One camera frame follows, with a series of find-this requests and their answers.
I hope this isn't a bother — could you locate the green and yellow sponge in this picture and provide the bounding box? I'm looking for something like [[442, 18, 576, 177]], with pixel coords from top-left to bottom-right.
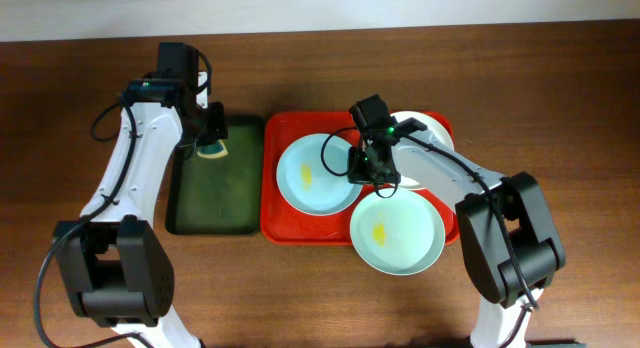
[[197, 140, 228, 160]]

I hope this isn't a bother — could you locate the light blue plate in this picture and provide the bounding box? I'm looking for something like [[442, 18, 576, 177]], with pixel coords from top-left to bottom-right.
[[276, 133, 362, 216]]

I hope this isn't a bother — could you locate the mint green plate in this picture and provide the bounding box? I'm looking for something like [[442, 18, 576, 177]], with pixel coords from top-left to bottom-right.
[[350, 188, 446, 276]]

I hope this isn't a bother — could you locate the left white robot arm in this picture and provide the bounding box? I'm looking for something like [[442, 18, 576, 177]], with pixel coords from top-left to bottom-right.
[[33, 42, 228, 347]]

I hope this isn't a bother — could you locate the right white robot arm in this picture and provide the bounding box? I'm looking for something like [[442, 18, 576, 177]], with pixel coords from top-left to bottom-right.
[[347, 95, 566, 347]]

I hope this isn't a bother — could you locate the dark green plastic tray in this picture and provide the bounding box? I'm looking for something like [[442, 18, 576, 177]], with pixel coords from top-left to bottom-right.
[[165, 115, 265, 235]]

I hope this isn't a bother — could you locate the white plate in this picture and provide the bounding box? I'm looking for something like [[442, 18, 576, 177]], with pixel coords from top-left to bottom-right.
[[391, 111, 454, 190]]

